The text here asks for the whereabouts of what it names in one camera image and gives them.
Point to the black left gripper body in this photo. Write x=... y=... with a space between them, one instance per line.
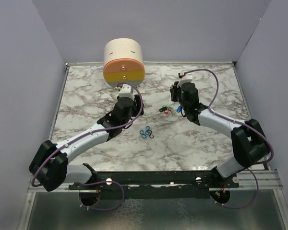
x=127 y=119

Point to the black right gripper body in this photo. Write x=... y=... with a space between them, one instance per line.
x=183 y=105

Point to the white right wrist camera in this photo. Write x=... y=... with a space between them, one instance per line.
x=184 y=78

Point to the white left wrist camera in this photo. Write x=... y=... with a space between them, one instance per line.
x=126 y=91

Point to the light blue S carabiner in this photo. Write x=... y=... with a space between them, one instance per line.
x=147 y=130

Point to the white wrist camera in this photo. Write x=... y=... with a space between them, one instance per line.
x=184 y=78
x=126 y=91

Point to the round three-drawer mini cabinet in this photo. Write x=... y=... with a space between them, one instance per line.
x=123 y=62

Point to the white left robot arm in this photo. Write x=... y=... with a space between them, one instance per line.
x=51 y=166

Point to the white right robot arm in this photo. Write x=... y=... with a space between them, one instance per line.
x=249 y=144

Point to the blue key tag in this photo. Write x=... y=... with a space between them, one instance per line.
x=178 y=109

